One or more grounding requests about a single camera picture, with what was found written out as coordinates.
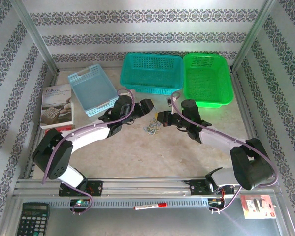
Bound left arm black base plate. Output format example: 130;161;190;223
58;180;104;197

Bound aluminium side rail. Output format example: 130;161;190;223
23;62;61;180
232;68;270;177

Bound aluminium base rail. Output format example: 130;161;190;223
13;178;282;197

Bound red packaged usb drive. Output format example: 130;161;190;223
240;194;277;220

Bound small controller circuit board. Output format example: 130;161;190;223
70;198;91;207
208;198;226;206

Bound book with grey cover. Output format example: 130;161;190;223
39;83;75;130

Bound red booklet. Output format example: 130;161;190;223
45;124;75;135

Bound thin blue cable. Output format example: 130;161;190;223
142;122;155;135

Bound light blue plastic basket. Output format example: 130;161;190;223
67;63;120;118

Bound pile of rubber bands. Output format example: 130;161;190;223
143;125;160;136

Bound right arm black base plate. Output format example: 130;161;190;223
186;179;235;197

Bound teal plastic basket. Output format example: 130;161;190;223
119;52;184;96

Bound black calculator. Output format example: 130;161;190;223
15;202;51;236

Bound white marker with red cap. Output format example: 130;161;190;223
133;202;168;211

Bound aluminium frame post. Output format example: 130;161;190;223
10;0;59;73
229;0;277;72

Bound grey slotted cable duct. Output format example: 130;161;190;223
42;198;211;209

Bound green plastic basket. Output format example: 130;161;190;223
182;52;234;109

